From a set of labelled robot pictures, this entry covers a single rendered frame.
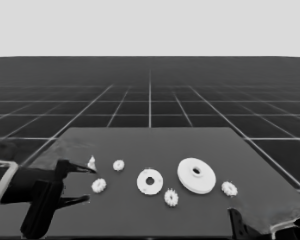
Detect large thick white disc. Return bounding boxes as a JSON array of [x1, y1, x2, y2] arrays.
[[176, 157, 217, 195]]

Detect white gear with long teeth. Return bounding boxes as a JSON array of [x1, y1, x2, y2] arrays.
[[163, 187, 180, 208]]

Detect small white gear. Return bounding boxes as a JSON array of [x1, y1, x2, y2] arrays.
[[112, 159, 126, 172], [91, 177, 108, 194], [221, 180, 239, 198]]

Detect small white T-shaped piece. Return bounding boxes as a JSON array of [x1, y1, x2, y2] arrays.
[[87, 155, 98, 171]]

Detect white round carrier with pins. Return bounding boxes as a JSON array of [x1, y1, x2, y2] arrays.
[[136, 168, 164, 196]]

